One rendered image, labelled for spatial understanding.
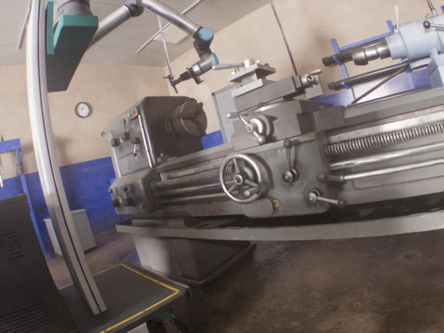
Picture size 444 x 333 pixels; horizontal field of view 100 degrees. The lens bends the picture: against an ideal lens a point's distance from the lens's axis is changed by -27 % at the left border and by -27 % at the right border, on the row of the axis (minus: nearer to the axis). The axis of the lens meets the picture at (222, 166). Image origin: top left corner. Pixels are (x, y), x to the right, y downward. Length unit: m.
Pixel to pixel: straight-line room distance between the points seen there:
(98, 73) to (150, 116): 4.07
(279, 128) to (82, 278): 0.93
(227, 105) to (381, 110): 4.48
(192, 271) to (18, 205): 1.21
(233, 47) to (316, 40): 1.76
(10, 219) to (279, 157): 0.96
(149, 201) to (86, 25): 1.13
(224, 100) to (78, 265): 4.70
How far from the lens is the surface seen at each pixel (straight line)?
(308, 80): 1.05
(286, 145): 0.86
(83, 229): 3.51
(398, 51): 1.24
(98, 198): 5.02
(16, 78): 5.26
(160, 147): 1.76
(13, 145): 4.29
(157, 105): 1.85
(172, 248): 1.79
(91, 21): 1.10
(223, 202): 1.41
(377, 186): 1.07
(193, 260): 1.67
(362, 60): 1.25
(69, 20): 1.07
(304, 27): 4.74
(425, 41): 1.24
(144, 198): 1.68
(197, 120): 1.78
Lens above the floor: 0.80
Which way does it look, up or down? 2 degrees down
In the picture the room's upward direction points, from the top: 14 degrees counter-clockwise
